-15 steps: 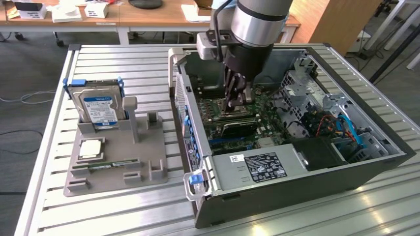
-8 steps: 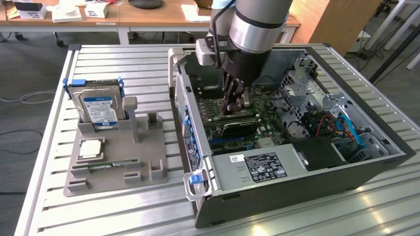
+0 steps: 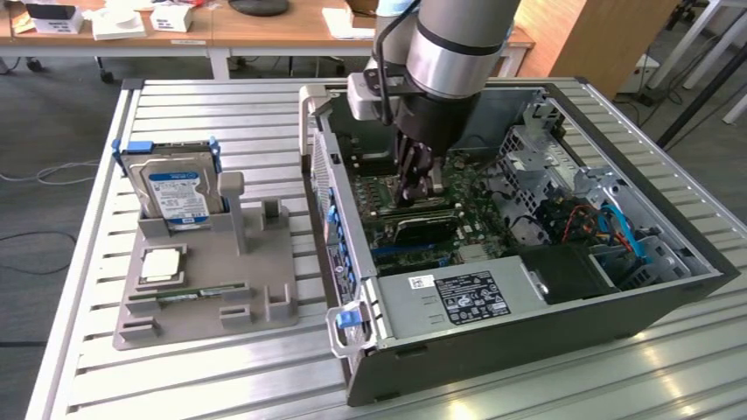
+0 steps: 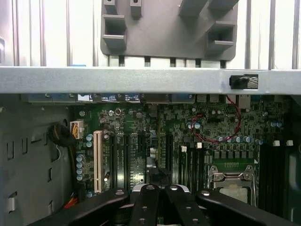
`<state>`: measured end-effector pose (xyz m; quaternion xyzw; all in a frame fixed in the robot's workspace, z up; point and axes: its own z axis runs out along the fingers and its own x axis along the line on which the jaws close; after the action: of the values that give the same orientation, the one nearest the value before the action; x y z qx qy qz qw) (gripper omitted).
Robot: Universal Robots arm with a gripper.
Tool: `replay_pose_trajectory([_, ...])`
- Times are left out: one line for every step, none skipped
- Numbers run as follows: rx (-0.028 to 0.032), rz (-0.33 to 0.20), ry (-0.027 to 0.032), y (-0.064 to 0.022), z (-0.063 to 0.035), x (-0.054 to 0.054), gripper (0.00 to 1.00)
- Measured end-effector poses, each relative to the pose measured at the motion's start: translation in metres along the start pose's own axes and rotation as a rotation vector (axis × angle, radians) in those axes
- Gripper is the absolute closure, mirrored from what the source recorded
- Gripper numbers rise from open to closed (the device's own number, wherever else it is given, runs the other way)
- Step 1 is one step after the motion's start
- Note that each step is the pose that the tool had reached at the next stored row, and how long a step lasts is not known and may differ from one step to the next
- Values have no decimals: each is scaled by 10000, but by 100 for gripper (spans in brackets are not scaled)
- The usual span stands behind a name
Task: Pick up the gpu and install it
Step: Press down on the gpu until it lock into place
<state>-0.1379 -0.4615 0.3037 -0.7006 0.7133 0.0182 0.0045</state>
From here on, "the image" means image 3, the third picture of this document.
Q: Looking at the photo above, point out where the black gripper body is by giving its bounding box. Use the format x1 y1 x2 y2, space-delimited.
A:
394 92 483 154

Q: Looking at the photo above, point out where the Nvidia graphics card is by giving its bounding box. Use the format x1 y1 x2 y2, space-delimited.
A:
391 213 462 247

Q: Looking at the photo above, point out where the metal drive cage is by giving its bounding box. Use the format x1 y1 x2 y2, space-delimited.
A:
493 124 585 228

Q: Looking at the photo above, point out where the long expansion slot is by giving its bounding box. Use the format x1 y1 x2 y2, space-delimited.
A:
371 243 439 260

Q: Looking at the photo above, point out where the green motherboard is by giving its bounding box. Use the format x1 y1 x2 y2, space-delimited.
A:
343 150 525 277

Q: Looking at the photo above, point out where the white paper stack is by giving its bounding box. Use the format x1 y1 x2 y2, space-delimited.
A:
322 7 377 42

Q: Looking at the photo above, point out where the brown cardboard box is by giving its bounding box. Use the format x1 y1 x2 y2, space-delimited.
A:
345 0 381 18

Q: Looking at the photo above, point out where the grey power supply unit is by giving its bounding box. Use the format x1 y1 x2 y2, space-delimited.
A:
365 255 547 342

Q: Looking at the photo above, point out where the wooden desk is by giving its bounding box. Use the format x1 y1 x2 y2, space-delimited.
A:
210 0 538 81
0 0 215 82

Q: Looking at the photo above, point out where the wooden cabinet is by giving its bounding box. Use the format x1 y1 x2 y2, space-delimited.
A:
517 0 683 101

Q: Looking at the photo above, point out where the white floor unit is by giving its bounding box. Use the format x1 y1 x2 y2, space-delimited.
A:
617 52 662 95

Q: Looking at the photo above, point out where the black round base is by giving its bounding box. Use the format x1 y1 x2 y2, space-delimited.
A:
227 0 293 18

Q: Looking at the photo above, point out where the hard disk with blue carrier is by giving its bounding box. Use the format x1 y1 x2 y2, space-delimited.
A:
110 136 227 231

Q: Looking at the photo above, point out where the grey printed parts rack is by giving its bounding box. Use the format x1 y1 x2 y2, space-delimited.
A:
110 170 303 352

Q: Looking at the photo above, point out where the metal disk bay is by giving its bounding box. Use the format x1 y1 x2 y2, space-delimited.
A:
586 235 697 292

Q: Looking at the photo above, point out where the black open PC case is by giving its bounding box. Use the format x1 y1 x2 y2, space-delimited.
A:
297 78 744 408

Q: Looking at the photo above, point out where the black pole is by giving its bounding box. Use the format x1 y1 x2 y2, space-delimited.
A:
657 43 747 150

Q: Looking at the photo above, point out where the silver CPU chip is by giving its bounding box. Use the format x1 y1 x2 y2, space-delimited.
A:
139 249 183 284

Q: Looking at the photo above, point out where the green RAM stick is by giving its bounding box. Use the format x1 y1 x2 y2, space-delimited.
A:
127 283 247 303

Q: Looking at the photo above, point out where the white printed carton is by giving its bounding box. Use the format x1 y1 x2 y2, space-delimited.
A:
150 4 197 33

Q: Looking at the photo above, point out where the white device on desk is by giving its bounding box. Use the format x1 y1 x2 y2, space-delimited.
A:
81 0 147 42

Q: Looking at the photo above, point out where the white box with black lid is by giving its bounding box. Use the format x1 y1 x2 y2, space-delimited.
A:
26 3 85 34

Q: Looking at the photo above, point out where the black camera cable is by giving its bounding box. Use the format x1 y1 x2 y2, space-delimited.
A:
371 0 423 127

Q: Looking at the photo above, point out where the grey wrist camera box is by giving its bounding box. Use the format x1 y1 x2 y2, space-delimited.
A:
347 72 406 123

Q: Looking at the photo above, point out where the red wire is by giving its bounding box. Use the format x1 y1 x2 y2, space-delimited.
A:
559 204 601 244

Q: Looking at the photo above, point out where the blue data wire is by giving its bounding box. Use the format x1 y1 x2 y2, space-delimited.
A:
603 204 650 266

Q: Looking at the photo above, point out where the white table frame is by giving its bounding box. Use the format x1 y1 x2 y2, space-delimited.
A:
645 0 747 126

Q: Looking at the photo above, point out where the white floor cable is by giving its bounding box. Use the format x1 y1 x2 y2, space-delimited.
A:
0 159 106 185

